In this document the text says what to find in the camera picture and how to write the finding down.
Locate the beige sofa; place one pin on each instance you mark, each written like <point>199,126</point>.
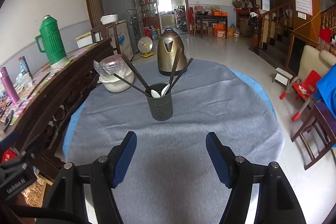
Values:
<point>315,60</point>

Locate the dark grey utensil holder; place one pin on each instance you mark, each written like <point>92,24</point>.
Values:
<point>161,108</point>

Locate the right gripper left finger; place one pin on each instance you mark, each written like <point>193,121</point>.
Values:
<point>66,202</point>

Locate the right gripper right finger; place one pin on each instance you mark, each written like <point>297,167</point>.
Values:
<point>277,202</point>

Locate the purple bottle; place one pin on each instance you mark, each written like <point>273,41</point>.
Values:
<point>8,85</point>

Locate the green thermos jug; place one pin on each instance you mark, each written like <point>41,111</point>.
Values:
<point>49,41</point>

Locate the wooden stair railing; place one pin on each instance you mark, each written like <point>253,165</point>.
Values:
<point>271,24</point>

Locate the white plastic spoon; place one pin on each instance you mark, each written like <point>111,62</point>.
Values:
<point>164,90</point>

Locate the white step stool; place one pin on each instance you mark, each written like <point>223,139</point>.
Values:
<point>282,77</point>

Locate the white bowl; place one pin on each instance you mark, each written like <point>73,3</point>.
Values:
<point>114,84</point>

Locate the brass electric kettle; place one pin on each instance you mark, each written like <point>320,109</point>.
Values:
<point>168,44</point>

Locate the red child chair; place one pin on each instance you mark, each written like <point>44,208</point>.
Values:
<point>305,90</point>

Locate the dark carved wooden sideboard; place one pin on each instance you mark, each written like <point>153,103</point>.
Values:
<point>49,109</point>

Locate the grey table cloth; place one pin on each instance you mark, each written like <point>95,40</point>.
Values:
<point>171,178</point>

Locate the black chopstick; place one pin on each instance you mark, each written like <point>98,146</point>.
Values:
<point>136,73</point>
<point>180,74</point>
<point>176,60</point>
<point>130,84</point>

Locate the dark wooden chair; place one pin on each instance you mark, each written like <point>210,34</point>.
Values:
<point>322,122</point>

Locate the grey refrigerator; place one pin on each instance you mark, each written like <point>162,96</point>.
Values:
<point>127,10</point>

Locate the dark dining table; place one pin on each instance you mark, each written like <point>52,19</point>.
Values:
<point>216,17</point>

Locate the clear plastic bag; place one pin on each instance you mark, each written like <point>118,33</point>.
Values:
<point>111,65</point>

